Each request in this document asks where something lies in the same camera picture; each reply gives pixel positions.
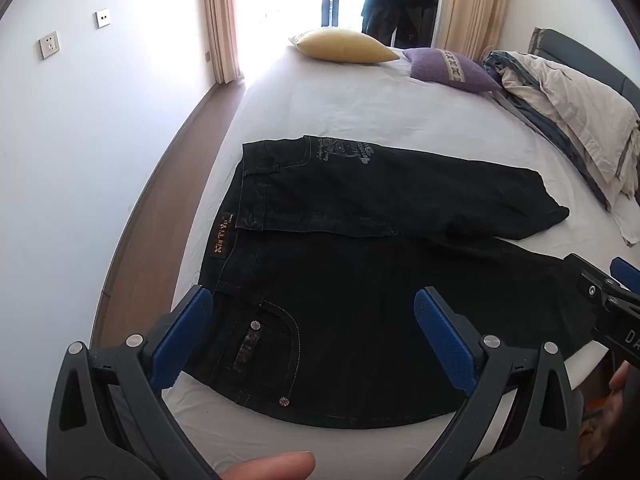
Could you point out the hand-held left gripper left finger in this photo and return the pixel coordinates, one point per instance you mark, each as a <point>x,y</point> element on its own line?
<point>182,332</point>

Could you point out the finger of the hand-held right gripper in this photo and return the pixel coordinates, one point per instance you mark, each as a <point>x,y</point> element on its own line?
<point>585,267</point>
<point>627,270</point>

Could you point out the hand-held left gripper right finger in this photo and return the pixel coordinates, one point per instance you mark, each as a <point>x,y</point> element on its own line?
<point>445,340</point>

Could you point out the black denim pants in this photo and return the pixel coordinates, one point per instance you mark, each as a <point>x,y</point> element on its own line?
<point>350,285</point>

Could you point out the person's right hand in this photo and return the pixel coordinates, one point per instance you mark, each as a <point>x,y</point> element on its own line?
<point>620,377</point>

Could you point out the person's left hand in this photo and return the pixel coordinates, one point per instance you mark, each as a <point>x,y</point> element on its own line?
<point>270,467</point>

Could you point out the crumpled beige grey duvet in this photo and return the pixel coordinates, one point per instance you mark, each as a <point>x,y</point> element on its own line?
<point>565,105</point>

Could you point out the grey headboard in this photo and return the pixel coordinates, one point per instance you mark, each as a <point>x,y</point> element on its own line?
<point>585,52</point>

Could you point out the purple pillow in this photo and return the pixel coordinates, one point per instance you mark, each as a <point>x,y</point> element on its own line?
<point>445,69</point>

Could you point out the white bed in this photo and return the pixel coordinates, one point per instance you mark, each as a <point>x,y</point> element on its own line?
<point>350,105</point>

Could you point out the beige curtain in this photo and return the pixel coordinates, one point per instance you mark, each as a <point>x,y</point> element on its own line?
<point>470,5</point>
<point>222,20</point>

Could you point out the yellow pillow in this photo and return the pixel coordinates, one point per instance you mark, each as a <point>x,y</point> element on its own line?
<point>340,46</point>

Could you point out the dark hanging jacket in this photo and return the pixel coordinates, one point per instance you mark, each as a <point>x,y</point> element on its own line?
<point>395,10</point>

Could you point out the white wall socket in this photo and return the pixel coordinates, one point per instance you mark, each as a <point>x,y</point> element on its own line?
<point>50,44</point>

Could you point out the white wall switch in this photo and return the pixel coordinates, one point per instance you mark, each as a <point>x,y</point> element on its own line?
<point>102,18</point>

